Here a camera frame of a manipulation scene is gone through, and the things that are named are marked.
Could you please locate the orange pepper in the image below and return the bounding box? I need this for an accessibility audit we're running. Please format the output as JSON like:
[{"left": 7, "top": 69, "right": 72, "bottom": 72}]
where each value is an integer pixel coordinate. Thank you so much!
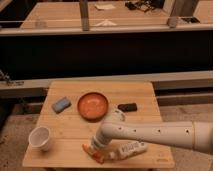
[{"left": 82, "top": 144, "right": 104, "bottom": 164}]

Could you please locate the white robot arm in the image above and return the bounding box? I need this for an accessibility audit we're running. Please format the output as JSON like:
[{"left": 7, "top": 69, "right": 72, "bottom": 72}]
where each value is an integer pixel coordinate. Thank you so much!
[{"left": 91, "top": 109, "right": 213, "bottom": 155}]

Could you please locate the white labelled bottle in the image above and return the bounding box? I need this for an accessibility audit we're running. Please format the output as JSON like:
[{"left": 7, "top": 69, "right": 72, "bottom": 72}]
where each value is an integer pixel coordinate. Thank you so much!
[{"left": 108, "top": 141, "right": 148, "bottom": 160}]

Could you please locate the orange bowl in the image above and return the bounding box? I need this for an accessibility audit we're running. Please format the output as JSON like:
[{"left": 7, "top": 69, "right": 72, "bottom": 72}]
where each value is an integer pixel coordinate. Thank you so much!
[{"left": 77, "top": 92, "right": 109, "bottom": 120}]

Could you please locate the black rectangular block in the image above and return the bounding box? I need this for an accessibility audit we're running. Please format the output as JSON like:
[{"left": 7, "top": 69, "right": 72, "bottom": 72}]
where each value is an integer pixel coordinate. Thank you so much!
[{"left": 118, "top": 103, "right": 137, "bottom": 112}]

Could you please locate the blue sponge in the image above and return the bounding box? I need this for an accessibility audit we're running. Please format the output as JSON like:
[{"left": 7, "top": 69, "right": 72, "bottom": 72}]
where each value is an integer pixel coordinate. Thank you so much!
[{"left": 52, "top": 97, "right": 71, "bottom": 113}]

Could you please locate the white cup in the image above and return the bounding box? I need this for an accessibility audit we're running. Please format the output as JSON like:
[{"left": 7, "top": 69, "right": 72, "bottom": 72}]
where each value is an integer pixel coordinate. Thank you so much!
[{"left": 28, "top": 127, "right": 52, "bottom": 151}]

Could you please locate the white folded paper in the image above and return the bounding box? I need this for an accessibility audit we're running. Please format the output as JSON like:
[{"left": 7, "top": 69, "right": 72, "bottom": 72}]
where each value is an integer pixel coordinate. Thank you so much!
[{"left": 95, "top": 19, "right": 117, "bottom": 27}]

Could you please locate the white paper sheet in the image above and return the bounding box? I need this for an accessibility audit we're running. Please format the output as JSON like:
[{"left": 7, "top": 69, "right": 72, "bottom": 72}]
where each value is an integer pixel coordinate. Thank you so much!
[{"left": 94, "top": 4, "right": 116, "bottom": 10}]

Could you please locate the grey metal post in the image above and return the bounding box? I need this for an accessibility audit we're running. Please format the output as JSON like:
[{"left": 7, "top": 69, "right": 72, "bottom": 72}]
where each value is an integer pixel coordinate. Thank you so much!
[
  {"left": 79, "top": 0, "right": 90, "bottom": 31},
  {"left": 167, "top": 0, "right": 199, "bottom": 28}
]

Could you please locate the black cables cluster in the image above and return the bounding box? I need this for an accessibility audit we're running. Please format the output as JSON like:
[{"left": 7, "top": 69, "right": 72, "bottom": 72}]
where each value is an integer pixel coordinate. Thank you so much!
[{"left": 125, "top": 0, "right": 165, "bottom": 13}]

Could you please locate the grey metal post right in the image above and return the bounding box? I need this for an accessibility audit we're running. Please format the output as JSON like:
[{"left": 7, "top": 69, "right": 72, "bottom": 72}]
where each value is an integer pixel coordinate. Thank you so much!
[{"left": 167, "top": 0, "right": 199, "bottom": 28}]

